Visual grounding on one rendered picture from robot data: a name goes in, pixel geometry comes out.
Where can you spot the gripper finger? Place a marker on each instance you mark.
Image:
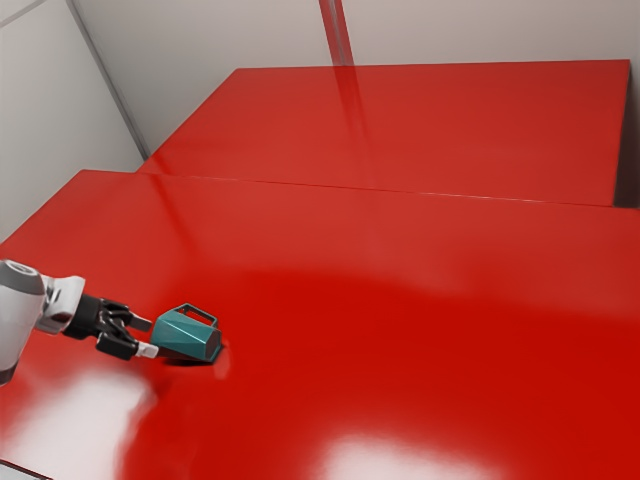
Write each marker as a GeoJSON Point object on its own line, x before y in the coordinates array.
{"type": "Point", "coordinates": [121, 312]}
{"type": "Point", "coordinates": [120, 344]}

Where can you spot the teal faceted mug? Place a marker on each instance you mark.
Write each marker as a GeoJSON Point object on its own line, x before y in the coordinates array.
{"type": "Point", "coordinates": [187, 336]}

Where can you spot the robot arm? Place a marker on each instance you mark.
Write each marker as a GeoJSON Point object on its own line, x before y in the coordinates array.
{"type": "Point", "coordinates": [20, 310]}

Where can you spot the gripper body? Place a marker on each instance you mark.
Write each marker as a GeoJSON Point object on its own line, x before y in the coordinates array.
{"type": "Point", "coordinates": [86, 316]}

